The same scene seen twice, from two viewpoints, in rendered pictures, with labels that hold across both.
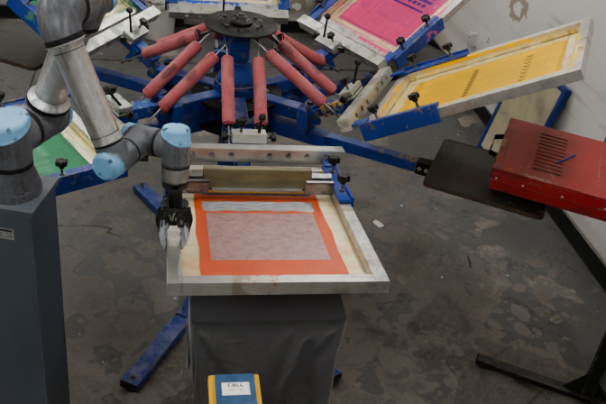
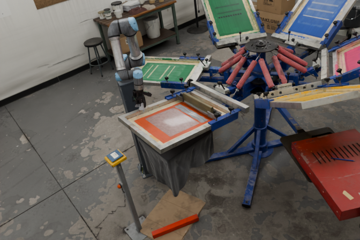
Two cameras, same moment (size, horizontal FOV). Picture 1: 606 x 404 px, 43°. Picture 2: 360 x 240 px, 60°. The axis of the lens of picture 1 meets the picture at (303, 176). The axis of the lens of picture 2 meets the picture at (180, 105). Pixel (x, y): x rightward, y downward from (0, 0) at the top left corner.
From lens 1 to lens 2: 2.18 m
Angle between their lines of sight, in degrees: 56
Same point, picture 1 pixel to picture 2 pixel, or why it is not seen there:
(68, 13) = (111, 29)
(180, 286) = (120, 119)
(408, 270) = not seen: hidden behind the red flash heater
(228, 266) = (144, 122)
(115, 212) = (252, 111)
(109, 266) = (229, 126)
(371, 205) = not seen: outside the picture
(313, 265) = (162, 135)
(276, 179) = (201, 106)
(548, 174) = (315, 159)
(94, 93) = (115, 54)
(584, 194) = (316, 177)
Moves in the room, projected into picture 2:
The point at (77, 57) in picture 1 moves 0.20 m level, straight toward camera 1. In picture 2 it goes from (112, 42) to (91, 52)
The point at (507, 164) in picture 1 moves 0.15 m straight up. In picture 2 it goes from (301, 144) to (304, 127)
